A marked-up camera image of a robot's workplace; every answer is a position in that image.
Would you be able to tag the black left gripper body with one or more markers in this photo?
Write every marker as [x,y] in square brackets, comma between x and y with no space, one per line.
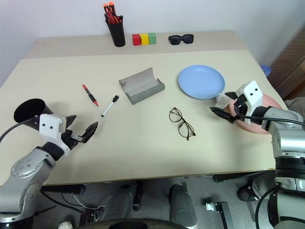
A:
[72,138]

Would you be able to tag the grey glasses case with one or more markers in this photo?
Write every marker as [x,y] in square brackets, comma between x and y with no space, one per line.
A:
[140,83]

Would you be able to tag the black capped red marker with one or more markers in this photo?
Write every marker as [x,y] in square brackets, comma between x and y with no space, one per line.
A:
[118,19]

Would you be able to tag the grey fabric bundle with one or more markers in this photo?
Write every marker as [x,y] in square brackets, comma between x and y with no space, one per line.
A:
[296,103]

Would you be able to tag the crumpled white tissue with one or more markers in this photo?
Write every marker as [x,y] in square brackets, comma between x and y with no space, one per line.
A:
[221,101]

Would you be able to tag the metal bracket with black bar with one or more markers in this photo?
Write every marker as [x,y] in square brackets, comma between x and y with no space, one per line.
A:
[218,210]

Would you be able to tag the grey floor tape strip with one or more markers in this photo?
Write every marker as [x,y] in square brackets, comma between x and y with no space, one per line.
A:
[251,211]

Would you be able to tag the red wooden block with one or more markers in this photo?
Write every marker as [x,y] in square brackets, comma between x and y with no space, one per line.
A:
[136,40]

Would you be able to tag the white marker with black cap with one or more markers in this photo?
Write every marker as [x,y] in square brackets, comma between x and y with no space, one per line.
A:
[108,107]

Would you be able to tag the pink plate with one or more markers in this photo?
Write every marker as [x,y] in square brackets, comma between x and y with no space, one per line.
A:
[271,101]

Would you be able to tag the tall black pen holder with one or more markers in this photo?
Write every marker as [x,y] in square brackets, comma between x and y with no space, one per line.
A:
[116,33]

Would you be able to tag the light blue plate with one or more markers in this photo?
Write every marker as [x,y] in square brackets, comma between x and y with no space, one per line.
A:
[201,81]

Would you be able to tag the red pen with dark clip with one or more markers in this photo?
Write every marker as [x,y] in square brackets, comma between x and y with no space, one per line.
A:
[110,17]

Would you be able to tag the black table frame beam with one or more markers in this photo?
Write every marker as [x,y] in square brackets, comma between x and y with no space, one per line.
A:
[238,177]

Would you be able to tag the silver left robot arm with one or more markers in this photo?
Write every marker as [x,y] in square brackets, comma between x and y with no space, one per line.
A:
[23,167]

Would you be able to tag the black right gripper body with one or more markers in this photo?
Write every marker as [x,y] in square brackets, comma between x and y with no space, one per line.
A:
[241,107]

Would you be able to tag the red and black pen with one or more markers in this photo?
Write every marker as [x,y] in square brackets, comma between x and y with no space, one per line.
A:
[90,95]

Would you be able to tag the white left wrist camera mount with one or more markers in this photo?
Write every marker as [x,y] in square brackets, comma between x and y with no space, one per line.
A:
[50,125]

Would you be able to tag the dark grey rounded housing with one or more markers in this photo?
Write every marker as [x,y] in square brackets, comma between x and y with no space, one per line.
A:
[124,200]
[182,205]

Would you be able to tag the green wooden block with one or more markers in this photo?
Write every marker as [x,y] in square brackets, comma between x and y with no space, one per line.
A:
[152,38]

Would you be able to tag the thin framed eyeglasses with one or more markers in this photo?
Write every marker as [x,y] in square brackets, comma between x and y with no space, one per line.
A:
[175,115]

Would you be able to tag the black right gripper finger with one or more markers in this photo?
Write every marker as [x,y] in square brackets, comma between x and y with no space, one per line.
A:
[225,115]
[232,95]

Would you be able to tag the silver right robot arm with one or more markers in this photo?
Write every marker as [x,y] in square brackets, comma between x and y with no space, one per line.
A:
[286,133]

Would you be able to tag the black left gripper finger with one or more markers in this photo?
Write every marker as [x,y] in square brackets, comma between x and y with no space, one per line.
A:
[90,132]
[71,121]

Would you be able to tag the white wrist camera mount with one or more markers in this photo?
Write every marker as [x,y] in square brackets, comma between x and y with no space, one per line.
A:
[253,93]
[50,125]

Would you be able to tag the black sunglasses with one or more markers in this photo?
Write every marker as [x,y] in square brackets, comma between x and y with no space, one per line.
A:
[176,39]

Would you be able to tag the yellow wooden block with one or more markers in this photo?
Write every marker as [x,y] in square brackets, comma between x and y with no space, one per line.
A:
[144,39]

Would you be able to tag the brown wooden door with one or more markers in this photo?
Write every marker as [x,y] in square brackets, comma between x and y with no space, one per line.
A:
[290,64]

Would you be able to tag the wide black cup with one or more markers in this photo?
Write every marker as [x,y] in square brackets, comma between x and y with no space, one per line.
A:
[28,112]

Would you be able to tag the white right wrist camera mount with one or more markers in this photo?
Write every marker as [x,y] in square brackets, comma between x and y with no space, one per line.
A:
[253,93]

